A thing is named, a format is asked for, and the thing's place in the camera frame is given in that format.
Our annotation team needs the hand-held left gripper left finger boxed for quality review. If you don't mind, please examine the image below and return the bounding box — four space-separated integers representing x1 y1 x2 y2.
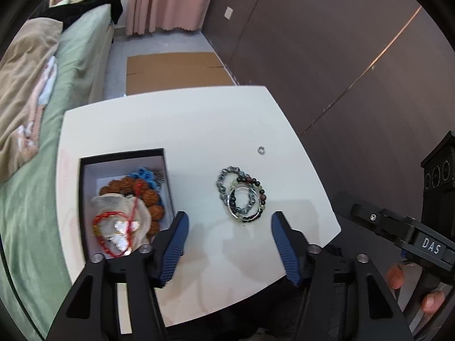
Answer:
46 211 190 341

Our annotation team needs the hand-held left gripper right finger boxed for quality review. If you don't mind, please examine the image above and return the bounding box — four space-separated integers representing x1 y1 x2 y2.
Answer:
271 211 415 341

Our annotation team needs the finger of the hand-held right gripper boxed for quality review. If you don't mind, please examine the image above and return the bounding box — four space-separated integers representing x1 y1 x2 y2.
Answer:
350 203 416 242

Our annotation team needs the gold heart charm bracelet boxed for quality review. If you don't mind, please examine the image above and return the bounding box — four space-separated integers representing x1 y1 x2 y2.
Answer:
107 219 142 254

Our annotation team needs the mixed colour bead bracelet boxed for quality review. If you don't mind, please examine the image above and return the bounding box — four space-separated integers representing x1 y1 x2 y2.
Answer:
229 175 268 223

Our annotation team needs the brown bead bracelet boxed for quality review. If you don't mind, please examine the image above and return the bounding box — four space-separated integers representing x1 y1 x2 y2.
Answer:
99 178 164 237

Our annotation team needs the silver bangle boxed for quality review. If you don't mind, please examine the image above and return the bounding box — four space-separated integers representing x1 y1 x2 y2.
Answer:
227 185 262 221

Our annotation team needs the black bead bracelet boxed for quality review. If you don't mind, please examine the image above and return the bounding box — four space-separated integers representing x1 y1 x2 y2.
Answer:
229 189 258 214

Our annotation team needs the grey bead bracelet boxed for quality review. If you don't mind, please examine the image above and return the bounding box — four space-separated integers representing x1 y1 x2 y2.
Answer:
216 166 249 203

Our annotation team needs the blue bead bracelet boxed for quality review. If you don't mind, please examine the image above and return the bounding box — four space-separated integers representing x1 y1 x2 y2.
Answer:
129 168 165 208

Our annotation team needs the white sheer pouch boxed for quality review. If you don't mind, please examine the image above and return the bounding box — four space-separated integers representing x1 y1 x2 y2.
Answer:
89 194 152 253

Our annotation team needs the red string bracelet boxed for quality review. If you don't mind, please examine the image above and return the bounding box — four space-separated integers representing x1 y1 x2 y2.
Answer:
92 197 143 258

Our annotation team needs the black jewelry box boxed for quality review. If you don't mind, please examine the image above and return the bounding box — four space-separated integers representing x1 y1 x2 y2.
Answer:
77 148 177 261

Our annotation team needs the person's right hand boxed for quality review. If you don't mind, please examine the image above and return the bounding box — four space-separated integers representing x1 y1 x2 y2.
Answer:
387 265 446 315

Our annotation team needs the black speaker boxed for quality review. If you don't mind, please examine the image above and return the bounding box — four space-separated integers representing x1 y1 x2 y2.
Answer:
420 131 455 228

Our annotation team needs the white side table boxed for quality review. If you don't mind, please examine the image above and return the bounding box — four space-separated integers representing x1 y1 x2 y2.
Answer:
56 85 342 334

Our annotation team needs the bed with green sheet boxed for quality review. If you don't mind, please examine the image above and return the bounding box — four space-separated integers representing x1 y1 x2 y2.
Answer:
0 3 114 341

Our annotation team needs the flat cardboard sheet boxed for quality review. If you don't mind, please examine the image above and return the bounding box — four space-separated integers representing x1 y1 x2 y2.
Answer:
126 51 237 96

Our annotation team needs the beige blanket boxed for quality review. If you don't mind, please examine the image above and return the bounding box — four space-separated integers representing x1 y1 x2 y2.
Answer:
0 18 64 182

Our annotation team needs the pink curtain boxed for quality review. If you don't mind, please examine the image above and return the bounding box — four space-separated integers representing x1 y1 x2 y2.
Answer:
126 0 223 36

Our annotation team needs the black cloth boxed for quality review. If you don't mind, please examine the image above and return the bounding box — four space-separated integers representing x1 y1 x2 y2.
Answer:
34 0 123 25

